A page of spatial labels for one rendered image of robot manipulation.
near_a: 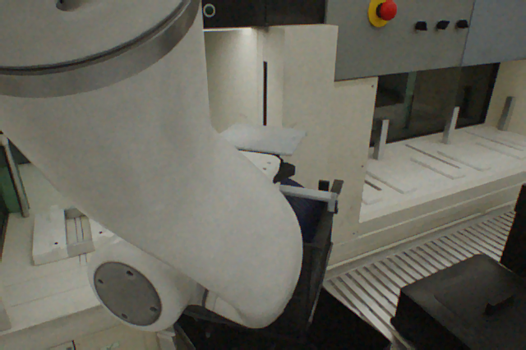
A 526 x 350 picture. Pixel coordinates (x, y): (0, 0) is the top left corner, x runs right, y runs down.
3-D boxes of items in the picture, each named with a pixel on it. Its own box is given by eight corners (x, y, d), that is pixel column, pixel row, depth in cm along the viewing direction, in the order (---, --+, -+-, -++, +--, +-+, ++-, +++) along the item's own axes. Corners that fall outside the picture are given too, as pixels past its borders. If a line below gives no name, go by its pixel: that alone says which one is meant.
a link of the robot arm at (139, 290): (256, 199, 37) (174, 163, 39) (194, 287, 26) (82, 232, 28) (237, 260, 42) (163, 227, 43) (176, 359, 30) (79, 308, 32)
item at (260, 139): (169, 328, 63) (146, 151, 50) (219, 256, 81) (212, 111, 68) (315, 370, 56) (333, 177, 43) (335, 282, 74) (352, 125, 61)
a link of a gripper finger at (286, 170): (242, 191, 46) (233, 172, 51) (302, 184, 48) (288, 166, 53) (242, 181, 46) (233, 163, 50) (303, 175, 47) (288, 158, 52)
